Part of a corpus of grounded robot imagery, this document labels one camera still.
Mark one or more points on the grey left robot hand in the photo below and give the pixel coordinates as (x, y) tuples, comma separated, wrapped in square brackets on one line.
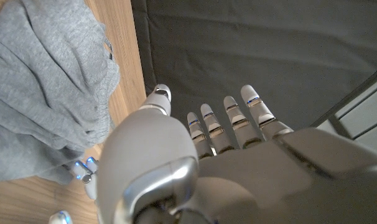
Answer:
[(254, 180)]

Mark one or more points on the gray shorts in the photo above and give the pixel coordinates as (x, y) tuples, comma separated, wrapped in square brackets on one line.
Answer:
[(45, 77)]

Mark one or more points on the black backdrop curtain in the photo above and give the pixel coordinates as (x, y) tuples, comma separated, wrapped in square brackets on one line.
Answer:
[(269, 46)]

